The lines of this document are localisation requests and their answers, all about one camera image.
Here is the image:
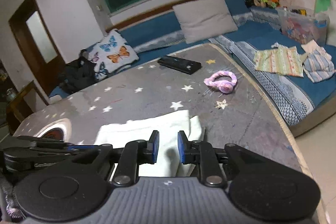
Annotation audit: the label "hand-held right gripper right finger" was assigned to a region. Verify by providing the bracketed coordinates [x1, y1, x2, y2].
[177, 130, 265, 186]

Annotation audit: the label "butterfly print pillow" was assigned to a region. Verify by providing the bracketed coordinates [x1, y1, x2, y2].
[88, 29, 140, 82]

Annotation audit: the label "plain grey pillow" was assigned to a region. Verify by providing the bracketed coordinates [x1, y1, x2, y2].
[172, 0, 239, 44]

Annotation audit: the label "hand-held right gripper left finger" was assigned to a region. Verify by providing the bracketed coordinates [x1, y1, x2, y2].
[71, 130, 160, 186]

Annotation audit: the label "pale green garment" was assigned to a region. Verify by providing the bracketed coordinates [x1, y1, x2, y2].
[93, 109, 206, 178]

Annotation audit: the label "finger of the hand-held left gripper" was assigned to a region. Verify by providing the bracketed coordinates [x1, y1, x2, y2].
[5, 145, 95, 170]
[16, 136, 80, 150]

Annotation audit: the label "person's left forearm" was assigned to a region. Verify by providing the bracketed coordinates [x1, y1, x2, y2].
[0, 174, 24, 219]

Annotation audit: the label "wooden desk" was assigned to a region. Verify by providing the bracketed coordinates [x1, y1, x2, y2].
[5, 80, 49, 135]

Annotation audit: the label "blue striped garment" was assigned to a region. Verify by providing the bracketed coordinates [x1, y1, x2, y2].
[303, 47, 334, 83]

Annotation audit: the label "black bag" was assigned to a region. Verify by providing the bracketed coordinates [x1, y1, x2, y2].
[59, 49, 99, 95]

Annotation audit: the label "floral striped cloth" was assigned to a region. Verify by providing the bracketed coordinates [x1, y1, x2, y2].
[253, 46, 305, 78]

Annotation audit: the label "pink fluffy earmuffs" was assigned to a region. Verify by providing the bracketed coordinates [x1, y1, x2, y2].
[204, 70, 238, 95]

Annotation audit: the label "blue cushioned corner sofa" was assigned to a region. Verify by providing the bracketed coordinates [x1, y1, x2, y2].
[49, 0, 336, 138]

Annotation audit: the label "black remote control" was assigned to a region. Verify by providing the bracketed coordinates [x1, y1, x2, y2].
[157, 55, 202, 75]

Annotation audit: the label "cream cloth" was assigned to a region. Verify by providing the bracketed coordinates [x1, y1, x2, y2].
[301, 40, 320, 53]

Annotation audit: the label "round built-in hotplate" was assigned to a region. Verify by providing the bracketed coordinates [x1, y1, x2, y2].
[26, 119, 73, 144]

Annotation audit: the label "brown wooden glass-panel door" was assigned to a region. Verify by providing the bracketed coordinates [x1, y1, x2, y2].
[8, 0, 66, 95]

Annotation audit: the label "clear plastic toy box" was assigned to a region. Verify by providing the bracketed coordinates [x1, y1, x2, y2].
[277, 7, 331, 46]

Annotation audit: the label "glass jar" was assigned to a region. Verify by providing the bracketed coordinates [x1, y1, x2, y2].
[7, 88, 18, 103]

